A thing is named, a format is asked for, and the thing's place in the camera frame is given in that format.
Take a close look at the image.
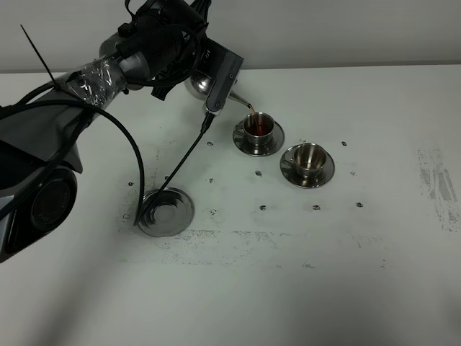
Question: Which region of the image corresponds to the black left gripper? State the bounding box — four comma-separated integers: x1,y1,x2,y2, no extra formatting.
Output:
125,1,211,101

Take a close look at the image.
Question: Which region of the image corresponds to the stainless steel teapot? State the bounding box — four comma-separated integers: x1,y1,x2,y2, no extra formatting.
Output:
184,71,253,110

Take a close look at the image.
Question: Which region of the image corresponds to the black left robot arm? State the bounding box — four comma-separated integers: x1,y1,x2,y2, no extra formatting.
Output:
1,1,210,260

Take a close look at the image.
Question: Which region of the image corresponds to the rear stainless steel saucer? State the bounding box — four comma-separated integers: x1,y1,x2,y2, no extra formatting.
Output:
233,120,285,157

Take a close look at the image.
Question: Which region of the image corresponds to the stainless steel saucer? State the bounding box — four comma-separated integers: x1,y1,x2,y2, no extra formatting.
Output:
279,143,335,189
233,120,285,157

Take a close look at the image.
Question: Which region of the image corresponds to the rear stainless steel teacup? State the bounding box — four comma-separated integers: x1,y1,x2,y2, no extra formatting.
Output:
233,112,275,147

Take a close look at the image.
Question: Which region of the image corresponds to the stainless steel teacup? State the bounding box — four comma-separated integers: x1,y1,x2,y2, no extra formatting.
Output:
282,143,327,179
233,112,275,147

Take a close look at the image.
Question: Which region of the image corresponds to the steel saucer under teapot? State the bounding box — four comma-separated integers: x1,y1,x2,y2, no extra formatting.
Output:
138,187,194,238

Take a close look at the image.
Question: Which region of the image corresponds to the front stainless steel saucer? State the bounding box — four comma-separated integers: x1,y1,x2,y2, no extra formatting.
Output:
279,143,335,189

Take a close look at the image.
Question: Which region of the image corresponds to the front stainless steel teacup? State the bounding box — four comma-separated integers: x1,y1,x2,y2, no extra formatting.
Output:
282,143,327,179

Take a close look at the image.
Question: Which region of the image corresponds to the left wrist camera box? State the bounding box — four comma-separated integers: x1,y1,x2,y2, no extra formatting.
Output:
198,38,244,115

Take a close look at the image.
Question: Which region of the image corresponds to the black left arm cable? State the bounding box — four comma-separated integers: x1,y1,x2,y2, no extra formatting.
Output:
0,23,214,228

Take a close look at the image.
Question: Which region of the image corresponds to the black cable tie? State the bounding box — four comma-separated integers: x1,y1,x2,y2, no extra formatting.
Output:
20,25,60,89

